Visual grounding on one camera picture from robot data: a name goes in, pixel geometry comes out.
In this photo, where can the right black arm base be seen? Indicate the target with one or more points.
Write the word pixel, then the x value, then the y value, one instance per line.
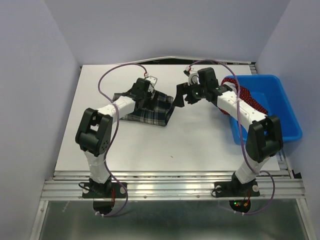
pixel 239 194

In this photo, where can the aluminium rail frame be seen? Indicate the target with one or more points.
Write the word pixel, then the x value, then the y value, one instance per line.
pixel 161 186

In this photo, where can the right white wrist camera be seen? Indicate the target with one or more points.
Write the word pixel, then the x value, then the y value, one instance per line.
pixel 192 75

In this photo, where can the red polka dot skirt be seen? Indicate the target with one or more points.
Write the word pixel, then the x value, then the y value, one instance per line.
pixel 245 94

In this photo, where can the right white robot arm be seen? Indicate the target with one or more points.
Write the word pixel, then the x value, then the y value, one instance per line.
pixel 264 134

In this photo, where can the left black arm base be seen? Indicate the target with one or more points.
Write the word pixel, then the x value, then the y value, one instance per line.
pixel 104 198

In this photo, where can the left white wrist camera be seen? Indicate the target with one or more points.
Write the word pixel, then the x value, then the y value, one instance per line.
pixel 153 81

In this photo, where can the navy plaid pleated skirt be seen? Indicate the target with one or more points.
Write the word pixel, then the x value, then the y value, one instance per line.
pixel 159 116

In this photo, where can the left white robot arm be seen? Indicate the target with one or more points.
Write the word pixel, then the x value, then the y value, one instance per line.
pixel 94 134

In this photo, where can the blue plastic bin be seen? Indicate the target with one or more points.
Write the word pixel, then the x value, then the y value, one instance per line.
pixel 268 91

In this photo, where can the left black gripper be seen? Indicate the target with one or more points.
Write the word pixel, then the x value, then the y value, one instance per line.
pixel 149 104

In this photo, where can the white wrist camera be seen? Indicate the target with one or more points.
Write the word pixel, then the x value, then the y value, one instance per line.
pixel 153 81
pixel 192 75

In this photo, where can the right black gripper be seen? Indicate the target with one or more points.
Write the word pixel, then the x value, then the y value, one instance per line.
pixel 181 89

